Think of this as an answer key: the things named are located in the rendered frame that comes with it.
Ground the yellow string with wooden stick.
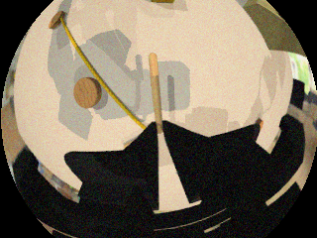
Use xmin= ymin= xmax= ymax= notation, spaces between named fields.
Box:
xmin=60 ymin=16 xmax=162 ymax=134

